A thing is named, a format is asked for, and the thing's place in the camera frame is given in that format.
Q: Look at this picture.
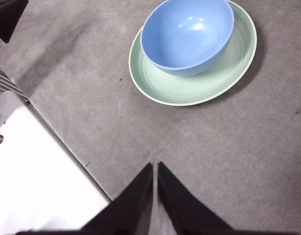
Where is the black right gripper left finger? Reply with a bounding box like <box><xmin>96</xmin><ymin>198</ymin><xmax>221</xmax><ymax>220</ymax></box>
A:
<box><xmin>79</xmin><ymin>162</ymin><xmax>154</xmax><ymax>235</ymax></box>

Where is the green plate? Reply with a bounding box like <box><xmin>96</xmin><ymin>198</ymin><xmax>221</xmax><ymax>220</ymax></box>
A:
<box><xmin>128</xmin><ymin>0</ymin><xmax>258</xmax><ymax>107</ymax></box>

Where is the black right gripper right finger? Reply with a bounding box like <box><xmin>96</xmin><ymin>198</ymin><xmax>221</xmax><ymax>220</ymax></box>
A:
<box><xmin>157</xmin><ymin>161</ymin><xmax>236</xmax><ymax>235</ymax></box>

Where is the striped metal base panel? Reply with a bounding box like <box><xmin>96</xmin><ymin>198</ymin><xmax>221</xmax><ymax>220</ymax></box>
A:
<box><xmin>0</xmin><ymin>62</ymin><xmax>28</xmax><ymax>102</ymax></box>

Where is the white rounded base housing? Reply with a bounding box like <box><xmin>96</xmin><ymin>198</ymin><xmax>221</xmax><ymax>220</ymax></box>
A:
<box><xmin>0</xmin><ymin>90</ymin><xmax>27</xmax><ymax>133</ymax></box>

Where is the blue bowl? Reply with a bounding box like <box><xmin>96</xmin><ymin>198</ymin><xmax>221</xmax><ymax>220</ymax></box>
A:
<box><xmin>139</xmin><ymin>0</ymin><xmax>235</xmax><ymax>76</ymax></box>

